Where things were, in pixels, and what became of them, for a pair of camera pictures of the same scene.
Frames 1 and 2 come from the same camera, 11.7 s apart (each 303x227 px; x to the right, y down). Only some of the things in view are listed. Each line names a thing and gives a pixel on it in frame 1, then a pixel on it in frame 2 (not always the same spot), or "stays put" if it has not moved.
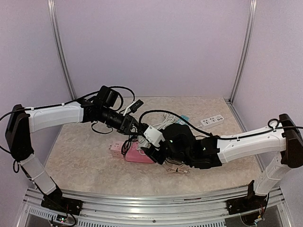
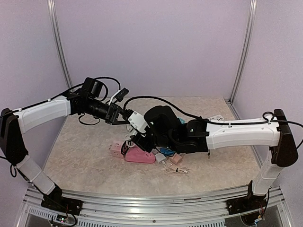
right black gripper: [153, 155] -> [142, 143]
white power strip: [211, 121] stays put
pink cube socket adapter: [116, 149] stays put
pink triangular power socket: [133, 154] stays put
